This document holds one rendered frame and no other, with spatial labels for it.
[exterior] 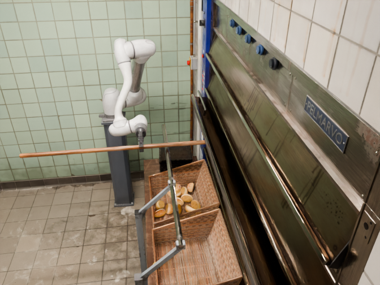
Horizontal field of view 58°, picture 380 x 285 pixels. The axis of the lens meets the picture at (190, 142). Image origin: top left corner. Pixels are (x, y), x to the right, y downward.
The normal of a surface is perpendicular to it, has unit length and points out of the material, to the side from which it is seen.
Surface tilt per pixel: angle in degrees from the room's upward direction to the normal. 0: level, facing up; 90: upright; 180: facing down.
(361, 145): 90
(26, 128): 90
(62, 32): 90
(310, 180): 70
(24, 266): 0
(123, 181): 90
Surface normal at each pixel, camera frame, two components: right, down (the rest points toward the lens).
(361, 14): -0.99, 0.07
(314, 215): -0.93, -0.22
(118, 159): 0.11, 0.52
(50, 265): 0.00, -0.85
